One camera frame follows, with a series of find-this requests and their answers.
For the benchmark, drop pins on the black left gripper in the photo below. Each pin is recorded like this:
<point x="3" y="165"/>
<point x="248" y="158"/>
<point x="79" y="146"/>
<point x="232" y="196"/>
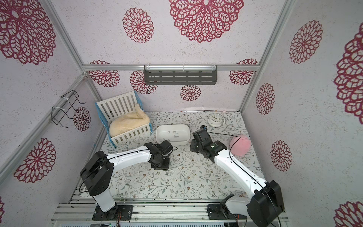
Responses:
<point x="165" y="167"/>

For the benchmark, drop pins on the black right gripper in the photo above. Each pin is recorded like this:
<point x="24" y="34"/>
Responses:
<point x="199" y="136"/>

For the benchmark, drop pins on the white plastic storage box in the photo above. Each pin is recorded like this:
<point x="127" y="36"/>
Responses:
<point x="183" y="130"/>

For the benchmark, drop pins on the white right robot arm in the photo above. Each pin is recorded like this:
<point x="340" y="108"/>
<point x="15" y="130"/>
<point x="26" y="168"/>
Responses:
<point x="263" y="202"/>

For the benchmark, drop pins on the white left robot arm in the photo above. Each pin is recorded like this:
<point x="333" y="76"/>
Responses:
<point x="97" y="173"/>

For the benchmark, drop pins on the white alarm clock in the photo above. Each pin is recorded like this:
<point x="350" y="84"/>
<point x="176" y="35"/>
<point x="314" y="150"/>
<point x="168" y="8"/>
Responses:
<point x="216" y="120"/>

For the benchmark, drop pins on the beige plush cloth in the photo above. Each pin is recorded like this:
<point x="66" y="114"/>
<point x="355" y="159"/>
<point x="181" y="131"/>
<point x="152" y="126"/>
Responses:
<point x="128" y="122"/>

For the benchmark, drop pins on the white slatted blue basket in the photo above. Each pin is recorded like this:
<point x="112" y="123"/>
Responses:
<point x="110" y="109"/>

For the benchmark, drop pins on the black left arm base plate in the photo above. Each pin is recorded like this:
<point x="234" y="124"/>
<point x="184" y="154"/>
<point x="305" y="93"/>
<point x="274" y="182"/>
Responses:
<point x="118" y="212"/>

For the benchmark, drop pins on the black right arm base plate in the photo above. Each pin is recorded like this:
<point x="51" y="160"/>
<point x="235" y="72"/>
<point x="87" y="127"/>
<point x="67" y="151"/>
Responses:
<point x="220" y="211"/>

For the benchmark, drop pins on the dark grey wall shelf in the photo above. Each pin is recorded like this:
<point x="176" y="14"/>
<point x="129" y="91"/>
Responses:
<point x="184" y="76"/>

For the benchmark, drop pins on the black wire wall rack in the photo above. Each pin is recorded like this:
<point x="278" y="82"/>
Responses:
<point x="59" y="113"/>

